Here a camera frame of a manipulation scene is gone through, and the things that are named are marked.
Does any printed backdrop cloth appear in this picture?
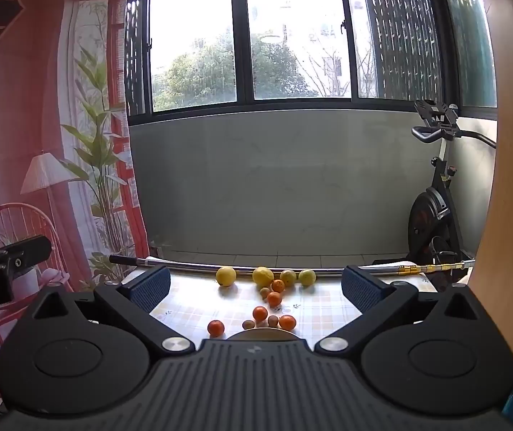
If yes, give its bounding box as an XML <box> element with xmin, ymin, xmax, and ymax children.
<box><xmin>0</xmin><ymin>0</ymin><xmax>151</xmax><ymax>414</ymax></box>

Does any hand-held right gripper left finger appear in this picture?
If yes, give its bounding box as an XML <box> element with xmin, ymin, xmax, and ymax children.
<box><xmin>32</xmin><ymin>266</ymin><xmax>196</xmax><ymax>353</ymax></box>

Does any large yellow lemon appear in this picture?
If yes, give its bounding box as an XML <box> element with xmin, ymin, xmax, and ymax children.
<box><xmin>252</xmin><ymin>267</ymin><xmax>275</xmax><ymax>287</ymax></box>

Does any steel pole with gold end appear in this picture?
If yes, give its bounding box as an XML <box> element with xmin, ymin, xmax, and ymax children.
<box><xmin>109</xmin><ymin>254</ymin><xmax>477</xmax><ymax>279</ymax></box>

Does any black-framed window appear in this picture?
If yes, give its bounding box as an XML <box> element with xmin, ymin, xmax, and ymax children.
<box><xmin>115</xmin><ymin>0</ymin><xmax>500</xmax><ymax>126</ymax></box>

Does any wooden bowl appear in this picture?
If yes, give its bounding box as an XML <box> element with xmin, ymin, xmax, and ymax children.
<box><xmin>227</xmin><ymin>329</ymin><xmax>299</xmax><ymax>341</ymax></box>

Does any black exercise bike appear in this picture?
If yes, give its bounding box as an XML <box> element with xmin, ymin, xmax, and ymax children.
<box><xmin>407</xmin><ymin>99</ymin><xmax>497</xmax><ymax>286</ymax></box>

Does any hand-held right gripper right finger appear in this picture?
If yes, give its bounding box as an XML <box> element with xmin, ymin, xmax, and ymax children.
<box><xmin>315</xmin><ymin>265</ymin><xmax>482</xmax><ymax>353</ymax></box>

